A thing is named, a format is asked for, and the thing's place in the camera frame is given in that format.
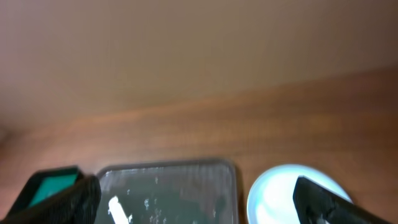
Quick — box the white plate top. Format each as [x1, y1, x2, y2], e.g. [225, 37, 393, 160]
[246, 164, 352, 224]

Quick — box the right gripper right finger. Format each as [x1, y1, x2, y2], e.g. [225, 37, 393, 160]
[293, 176, 390, 224]

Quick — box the large dark serving tray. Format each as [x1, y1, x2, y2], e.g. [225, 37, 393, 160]
[95, 159, 240, 224]

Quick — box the small green water tray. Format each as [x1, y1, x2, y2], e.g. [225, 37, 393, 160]
[6, 166, 85, 217]

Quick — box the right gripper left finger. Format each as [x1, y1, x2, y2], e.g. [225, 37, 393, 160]
[1, 175, 101, 224]

